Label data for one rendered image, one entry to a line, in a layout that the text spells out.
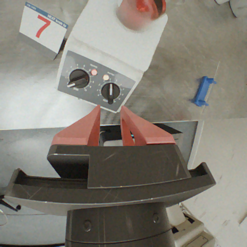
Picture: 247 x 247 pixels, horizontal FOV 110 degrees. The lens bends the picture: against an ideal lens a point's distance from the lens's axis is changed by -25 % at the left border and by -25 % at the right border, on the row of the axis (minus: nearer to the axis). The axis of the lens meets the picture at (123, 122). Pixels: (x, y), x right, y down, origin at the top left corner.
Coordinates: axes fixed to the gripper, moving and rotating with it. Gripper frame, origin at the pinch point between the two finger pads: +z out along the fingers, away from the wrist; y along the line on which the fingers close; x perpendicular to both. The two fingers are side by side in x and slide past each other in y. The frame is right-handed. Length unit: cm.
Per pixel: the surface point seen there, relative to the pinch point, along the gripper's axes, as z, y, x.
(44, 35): 13.8, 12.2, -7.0
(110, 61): 8.5, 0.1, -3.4
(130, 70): 8.5, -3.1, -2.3
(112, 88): 6.6, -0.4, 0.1
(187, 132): 77, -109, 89
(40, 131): 55, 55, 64
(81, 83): 6.6, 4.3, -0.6
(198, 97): 16.6, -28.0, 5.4
